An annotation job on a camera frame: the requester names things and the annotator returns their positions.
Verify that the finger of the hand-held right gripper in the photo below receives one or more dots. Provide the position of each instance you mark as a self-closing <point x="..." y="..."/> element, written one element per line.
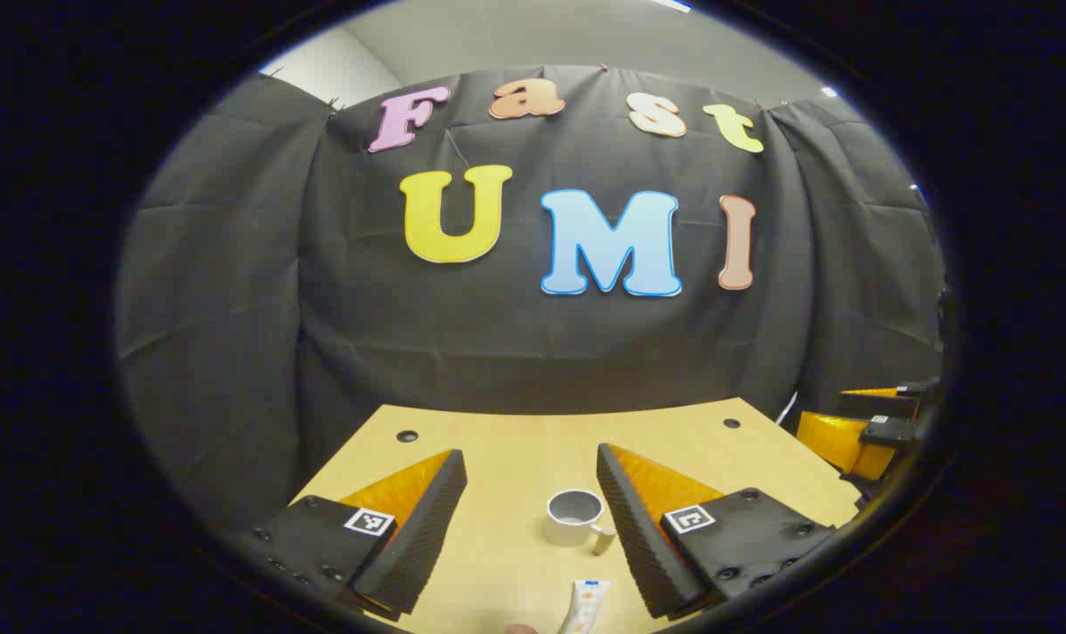
<point x="902" y="396"/>
<point x="836" y="440"/>

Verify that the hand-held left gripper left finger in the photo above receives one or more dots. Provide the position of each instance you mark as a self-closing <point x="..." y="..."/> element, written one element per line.
<point x="422" y="537"/>

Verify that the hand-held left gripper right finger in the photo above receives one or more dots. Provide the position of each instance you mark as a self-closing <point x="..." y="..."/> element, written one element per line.
<point x="634" y="546"/>

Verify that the black backdrop cloth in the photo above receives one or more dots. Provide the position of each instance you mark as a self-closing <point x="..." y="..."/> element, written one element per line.
<point x="409" y="335"/>

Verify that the light wooden desktop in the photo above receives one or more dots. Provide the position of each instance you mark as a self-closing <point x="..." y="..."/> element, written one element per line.
<point x="515" y="458"/>

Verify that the white toothpaste tube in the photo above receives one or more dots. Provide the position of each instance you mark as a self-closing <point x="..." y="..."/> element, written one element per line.
<point x="585" y="603"/>

